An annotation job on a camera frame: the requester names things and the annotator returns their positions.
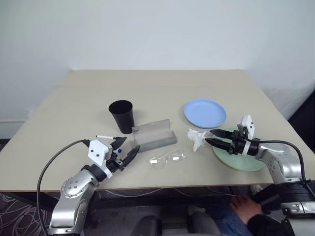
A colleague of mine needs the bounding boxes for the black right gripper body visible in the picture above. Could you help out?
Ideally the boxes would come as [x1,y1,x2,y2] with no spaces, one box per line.
[227,130,248,156]

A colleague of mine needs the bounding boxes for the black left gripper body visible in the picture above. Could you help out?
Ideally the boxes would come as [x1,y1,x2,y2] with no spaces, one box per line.
[105,146,126,173]

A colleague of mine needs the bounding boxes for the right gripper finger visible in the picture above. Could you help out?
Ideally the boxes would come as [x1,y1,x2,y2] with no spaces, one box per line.
[205,138,233,151]
[210,128,233,139]

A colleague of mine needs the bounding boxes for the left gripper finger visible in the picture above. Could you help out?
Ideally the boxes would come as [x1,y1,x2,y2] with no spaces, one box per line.
[121,145,141,170]
[113,137,128,148]

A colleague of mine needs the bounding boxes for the white marker with black cap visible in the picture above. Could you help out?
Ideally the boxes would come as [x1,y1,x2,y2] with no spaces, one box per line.
[95,134,117,142]

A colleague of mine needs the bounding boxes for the light green plate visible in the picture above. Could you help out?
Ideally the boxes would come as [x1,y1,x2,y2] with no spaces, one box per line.
[211,126,268,172]

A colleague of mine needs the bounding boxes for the grey glasses case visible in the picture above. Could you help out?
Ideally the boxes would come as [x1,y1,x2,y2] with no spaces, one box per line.
[131,118,178,153]

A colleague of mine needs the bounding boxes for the bare person hand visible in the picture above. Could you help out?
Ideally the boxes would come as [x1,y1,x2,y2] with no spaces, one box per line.
[230,194,264,226]

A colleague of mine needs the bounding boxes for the black plastic cup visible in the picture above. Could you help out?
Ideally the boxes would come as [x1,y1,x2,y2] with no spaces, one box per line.
[108,99,135,135]

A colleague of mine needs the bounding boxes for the crumpled white tissue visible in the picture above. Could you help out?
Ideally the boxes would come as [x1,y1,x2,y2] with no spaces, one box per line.
[187,128,208,152]

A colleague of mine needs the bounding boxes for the light blue plate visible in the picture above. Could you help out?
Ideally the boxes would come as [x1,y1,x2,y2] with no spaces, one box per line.
[183,99,227,129]

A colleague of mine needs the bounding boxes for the blue jeans leg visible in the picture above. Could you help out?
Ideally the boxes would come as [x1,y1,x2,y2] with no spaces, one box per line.
[213,206,250,236]

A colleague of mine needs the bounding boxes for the grey rounded shape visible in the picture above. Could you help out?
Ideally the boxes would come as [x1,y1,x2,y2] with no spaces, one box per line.
[189,211,222,236]

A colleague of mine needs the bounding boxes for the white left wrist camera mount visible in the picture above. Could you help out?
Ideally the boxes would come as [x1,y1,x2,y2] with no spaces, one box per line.
[88,139,117,178]

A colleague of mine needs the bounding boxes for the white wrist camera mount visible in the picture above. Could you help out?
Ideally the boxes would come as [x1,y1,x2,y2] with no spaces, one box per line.
[236,114,257,157]
[88,139,117,178]

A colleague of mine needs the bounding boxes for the clear frame glasses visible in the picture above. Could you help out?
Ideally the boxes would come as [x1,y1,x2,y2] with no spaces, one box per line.
[149,149,186,170]

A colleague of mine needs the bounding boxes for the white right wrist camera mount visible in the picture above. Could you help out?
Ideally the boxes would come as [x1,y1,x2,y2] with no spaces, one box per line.
[236,114,257,157]

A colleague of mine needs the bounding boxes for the thin white cable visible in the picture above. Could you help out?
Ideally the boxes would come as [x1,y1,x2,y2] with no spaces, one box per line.
[105,187,235,198]

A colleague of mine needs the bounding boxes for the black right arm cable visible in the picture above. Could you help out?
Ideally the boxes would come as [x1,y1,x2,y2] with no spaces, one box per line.
[254,138,312,192]

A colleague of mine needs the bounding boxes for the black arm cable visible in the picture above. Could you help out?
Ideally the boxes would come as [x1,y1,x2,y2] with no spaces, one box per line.
[36,139,91,236]
[254,138,312,192]

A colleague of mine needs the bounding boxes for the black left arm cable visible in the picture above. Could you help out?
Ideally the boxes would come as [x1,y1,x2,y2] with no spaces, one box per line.
[36,139,91,236]

